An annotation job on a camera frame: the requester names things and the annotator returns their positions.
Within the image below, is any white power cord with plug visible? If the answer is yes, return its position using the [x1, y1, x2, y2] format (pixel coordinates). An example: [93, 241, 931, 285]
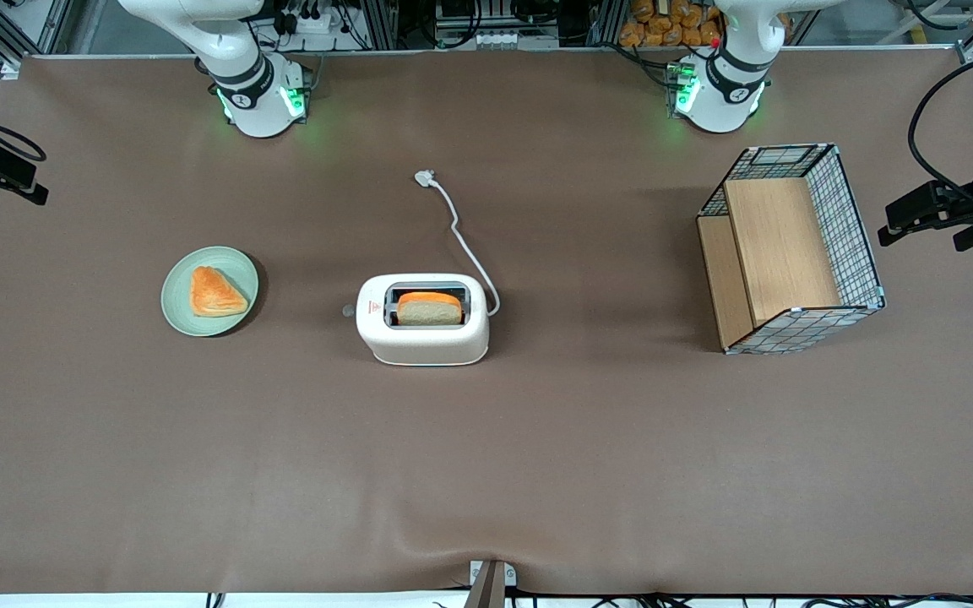
[415, 170, 502, 318]

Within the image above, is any black wire grid basket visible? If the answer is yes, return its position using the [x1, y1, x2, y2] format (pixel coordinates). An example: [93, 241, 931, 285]
[696, 144, 887, 356]

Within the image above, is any white power strip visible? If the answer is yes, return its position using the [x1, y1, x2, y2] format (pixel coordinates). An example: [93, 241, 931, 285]
[278, 3, 345, 35]

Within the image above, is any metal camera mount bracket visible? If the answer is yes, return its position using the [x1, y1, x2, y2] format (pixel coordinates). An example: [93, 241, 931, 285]
[463, 559, 519, 608]

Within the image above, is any white two-slot toaster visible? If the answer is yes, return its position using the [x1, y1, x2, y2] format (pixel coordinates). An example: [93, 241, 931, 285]
[356, 273, 491, 366]

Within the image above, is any triangular orange puff pastry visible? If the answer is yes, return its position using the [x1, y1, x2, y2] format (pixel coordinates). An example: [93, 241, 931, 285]
[190, 266, 249, 318]

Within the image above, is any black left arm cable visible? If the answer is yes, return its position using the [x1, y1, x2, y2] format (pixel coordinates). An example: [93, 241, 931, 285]
[908, 43, 973, 213]

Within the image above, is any wooden step shelf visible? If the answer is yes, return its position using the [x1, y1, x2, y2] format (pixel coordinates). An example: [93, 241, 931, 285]
[698, 177, 843, 350]

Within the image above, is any pale green round plate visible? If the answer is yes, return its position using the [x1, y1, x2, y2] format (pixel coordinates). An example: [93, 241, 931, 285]
[160, 246, 260, 338]

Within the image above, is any brown table mat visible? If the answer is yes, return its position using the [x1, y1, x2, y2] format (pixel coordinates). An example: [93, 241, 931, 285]
[0, 46, 973, 597]

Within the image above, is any bread slice with orange crust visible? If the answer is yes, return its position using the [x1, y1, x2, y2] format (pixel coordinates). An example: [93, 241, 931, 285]
[396, 291, 464, 327]

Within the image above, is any bag of bread rolls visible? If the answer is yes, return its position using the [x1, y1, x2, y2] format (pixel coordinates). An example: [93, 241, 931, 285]
[618, 0, 792, 48]

